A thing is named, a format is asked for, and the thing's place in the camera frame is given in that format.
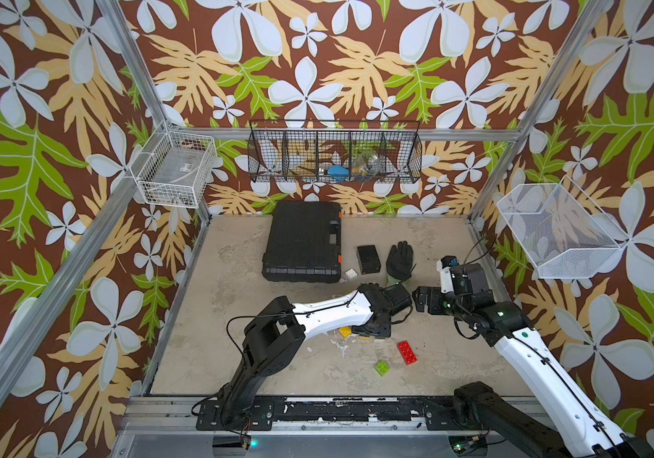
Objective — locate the white mesh basket right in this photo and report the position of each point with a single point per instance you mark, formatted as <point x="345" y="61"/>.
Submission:
<point x="564" y="233"/>

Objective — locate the yellow lego brick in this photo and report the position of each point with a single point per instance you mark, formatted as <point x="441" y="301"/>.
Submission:
<point x="345" y="332"/>

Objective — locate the lime green lego brick front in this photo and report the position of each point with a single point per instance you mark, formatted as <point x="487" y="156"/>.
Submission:
<point x="382" y="368"/>

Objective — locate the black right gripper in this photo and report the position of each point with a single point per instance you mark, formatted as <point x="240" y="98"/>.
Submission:
<point x="434" y="295"/>

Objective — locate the black green work glove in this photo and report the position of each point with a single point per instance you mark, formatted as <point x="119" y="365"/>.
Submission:
<point x="400" y="262"/>

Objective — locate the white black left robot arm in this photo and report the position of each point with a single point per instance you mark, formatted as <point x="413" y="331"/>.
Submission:
<point x="273" y="337"/>

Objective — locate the black plastic tool case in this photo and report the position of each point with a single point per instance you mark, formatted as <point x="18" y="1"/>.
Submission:
<point x="304" y="243"/>

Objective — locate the small black battery box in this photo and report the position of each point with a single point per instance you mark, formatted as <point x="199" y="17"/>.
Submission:
<point x="368" y="259"/>

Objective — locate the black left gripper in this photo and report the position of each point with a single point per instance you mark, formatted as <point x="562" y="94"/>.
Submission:
<point x="385" y="330"/>

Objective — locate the white wire basket left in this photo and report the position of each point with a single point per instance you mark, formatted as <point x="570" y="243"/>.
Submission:
<point x="175" y="169"/>

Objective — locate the clear plastic in basket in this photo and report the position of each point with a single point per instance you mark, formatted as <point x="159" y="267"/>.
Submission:
<point x="366" y="165"/>

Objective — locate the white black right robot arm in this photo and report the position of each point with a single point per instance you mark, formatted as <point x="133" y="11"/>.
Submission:
<point x="578" y="429"/>

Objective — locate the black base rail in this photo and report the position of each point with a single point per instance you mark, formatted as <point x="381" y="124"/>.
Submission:
<point x="436" y="413"/>

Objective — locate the red lego brick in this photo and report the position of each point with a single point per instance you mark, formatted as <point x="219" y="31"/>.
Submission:
<point x="407" y="353"/>

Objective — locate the black wire basket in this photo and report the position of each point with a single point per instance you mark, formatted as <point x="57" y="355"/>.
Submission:
<point x="304" y="150"/>

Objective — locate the blue object in basket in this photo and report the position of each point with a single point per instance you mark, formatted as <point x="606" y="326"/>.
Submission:
<point x="338" y="174"/>

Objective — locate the aluminium frame post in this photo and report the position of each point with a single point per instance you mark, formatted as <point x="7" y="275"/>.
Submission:
<point x="576" y="39"/>

